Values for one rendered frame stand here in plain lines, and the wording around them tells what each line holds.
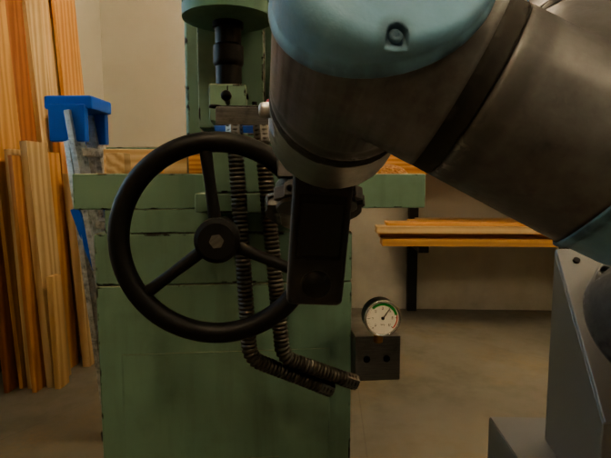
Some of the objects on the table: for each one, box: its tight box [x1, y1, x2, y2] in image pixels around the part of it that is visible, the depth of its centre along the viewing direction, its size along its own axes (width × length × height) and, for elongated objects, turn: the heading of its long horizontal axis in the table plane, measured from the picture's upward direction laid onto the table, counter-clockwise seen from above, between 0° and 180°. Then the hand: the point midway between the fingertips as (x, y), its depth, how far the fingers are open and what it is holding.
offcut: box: [105, 153, 131, 174], centre depth 86 cm, size 3×3×4 cm
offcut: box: [164, 157, 189, 174], centre depth 86 cm, size 4×4×3 cm
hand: (305, 229), depth 55 cm, fingers closed
